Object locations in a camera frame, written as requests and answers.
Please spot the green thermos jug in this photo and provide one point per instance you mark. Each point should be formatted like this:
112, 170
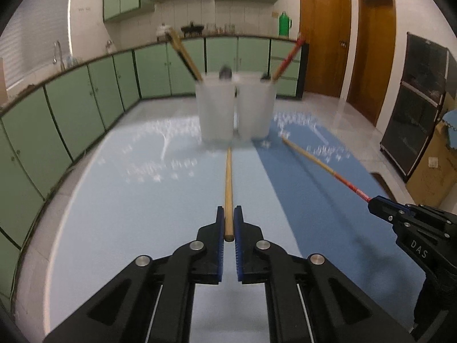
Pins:
284, 25

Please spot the black glass cabinet appliance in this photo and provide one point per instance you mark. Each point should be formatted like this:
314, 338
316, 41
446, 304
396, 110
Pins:
429, 76

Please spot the brown wooden door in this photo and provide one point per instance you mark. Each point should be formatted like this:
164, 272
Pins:
326, 27
375, 47

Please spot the blue tree print table mat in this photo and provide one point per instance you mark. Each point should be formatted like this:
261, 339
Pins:
152, 183

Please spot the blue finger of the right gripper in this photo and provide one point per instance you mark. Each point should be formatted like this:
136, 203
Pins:
390, 211

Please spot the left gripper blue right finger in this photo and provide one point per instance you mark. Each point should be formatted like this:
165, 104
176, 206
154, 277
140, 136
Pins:
309, 300

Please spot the white window blinds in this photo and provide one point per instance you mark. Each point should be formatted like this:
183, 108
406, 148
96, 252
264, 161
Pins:
27, 43

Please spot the plain bamboo chopstick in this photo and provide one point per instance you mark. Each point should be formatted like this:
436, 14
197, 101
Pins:
228, 208
175, 41

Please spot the black wok on stove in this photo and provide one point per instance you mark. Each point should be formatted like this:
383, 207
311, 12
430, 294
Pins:
192, 30

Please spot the white double utensil holder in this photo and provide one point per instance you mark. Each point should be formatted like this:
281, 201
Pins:
242, 105

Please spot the red patterned bamboo chopstick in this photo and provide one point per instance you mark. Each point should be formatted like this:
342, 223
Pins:
327, 168
286, 62

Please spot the cardboard box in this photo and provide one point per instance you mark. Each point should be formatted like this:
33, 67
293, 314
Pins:
435, 175

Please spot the chrome sink faucet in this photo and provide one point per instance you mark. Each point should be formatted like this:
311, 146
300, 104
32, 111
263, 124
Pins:
58, 55

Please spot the black chopstick with gold band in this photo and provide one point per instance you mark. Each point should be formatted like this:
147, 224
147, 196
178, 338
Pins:
189, 63

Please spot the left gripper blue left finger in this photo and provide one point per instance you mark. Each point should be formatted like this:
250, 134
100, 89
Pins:
150, 300

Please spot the green lower kitchen cabinets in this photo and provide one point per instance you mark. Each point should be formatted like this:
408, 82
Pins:
49, 127

